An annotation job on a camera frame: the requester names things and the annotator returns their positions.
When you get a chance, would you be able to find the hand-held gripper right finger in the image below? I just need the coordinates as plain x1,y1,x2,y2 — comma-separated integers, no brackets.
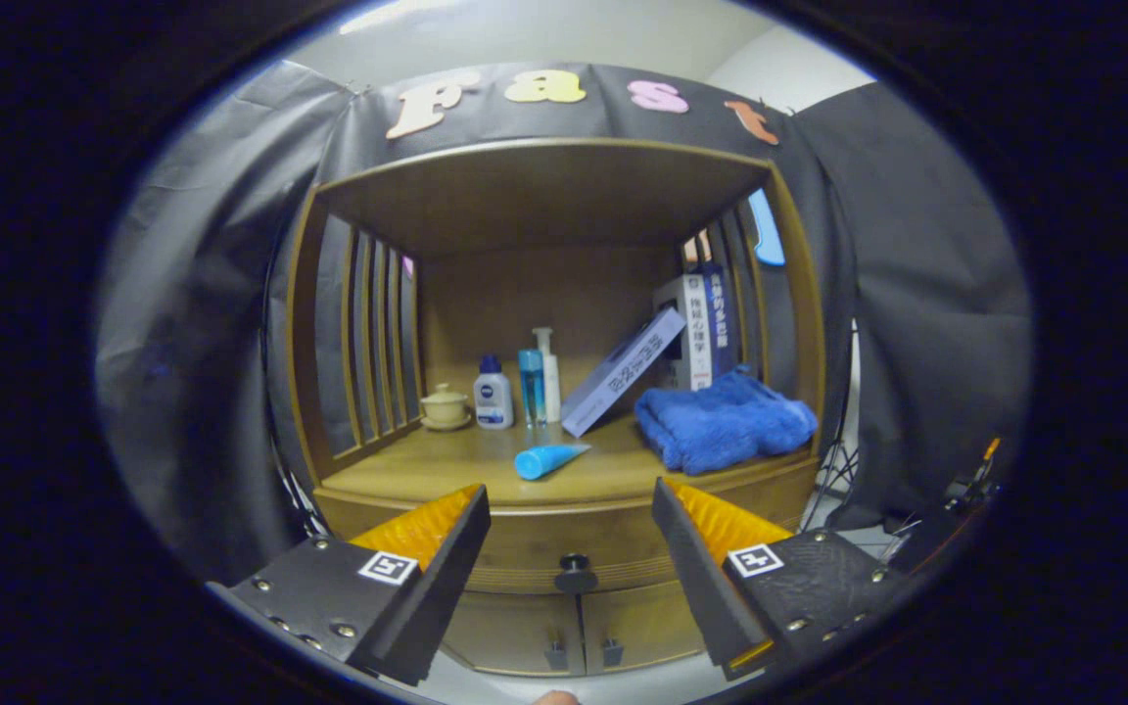
650,477,917,682

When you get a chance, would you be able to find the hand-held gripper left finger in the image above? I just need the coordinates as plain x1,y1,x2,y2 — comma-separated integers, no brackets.
207,483,492,686

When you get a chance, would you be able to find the wooden drawer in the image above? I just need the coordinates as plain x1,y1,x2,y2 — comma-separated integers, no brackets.
314,455,820,595

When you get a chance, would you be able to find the blue tube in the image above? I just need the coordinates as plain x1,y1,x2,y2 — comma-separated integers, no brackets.
513,443,592,481

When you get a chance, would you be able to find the wooden cabinet door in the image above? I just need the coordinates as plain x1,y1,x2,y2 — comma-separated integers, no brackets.
442,590,585,677
579,578,707,675

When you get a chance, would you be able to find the wooden countertop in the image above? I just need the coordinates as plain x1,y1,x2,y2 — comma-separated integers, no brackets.
319,411,820,510

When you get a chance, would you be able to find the wooden cabinet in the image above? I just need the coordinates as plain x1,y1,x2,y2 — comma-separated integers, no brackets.
285,137,827,679

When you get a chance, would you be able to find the blue folded towel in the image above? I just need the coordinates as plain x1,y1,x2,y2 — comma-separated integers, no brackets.
634,366,819,477

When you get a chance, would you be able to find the beige lidded teacup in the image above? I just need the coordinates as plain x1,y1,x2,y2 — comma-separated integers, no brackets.
420,383,473,432

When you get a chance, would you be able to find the black light stand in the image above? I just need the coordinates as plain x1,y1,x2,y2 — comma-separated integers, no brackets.
812,431,861,505

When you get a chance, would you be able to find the white bottle with blue cap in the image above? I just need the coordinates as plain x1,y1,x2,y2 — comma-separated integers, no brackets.
473,354,515,431

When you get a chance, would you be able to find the clear blue bottle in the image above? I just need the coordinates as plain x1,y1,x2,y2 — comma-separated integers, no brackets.
519,349,546,426

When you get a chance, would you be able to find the lavender book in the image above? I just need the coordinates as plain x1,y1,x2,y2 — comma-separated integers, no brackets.
560,306,687,439

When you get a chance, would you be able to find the white pump bottle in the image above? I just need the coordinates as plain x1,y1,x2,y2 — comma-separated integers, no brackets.
534,327,562,424

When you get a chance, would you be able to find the white book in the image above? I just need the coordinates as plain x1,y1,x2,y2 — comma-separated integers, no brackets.
653,274,715,392

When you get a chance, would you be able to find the dark blue book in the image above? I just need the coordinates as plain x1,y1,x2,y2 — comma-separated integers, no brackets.
704,269,733,378

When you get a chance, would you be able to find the black orange tool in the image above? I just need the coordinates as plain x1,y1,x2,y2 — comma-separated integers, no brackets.
946,436,1004,515

